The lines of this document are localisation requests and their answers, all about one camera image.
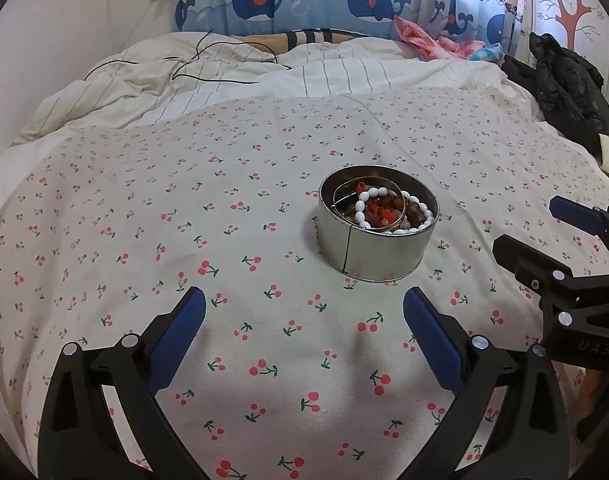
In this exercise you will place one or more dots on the silver bangle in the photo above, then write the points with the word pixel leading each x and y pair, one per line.
pixel 340 187

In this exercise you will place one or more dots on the pink cloth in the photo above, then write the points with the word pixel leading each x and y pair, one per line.
pixel 424 40

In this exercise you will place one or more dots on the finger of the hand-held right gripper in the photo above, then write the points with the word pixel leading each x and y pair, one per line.
pixel 574 214
pixel 534 265

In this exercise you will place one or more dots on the tree wall sticker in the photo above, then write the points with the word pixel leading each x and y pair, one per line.
pixel 567 15

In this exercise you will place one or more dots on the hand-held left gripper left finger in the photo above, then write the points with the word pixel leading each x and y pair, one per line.
pixel 177 340

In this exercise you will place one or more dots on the light blue cloth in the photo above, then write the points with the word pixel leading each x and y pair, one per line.
pixel 487 53

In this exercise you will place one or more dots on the black jacket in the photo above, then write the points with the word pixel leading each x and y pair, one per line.
pixel 569 85

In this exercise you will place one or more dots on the round metal tin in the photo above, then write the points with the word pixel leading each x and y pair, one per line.
pixel 374 255

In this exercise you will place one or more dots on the white striped duvet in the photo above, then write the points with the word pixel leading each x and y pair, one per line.
pixel 234 90

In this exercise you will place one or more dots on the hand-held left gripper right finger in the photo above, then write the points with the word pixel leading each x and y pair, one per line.
pixel 432 340

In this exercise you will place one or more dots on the cherry print bed sheet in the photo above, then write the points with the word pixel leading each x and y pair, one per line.
pixel 184 210

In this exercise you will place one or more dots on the white bed sheet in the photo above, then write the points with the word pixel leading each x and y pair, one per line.
pixel 4 175

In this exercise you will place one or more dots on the blue whale print curtain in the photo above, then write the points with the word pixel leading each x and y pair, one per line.
pixel 304 5

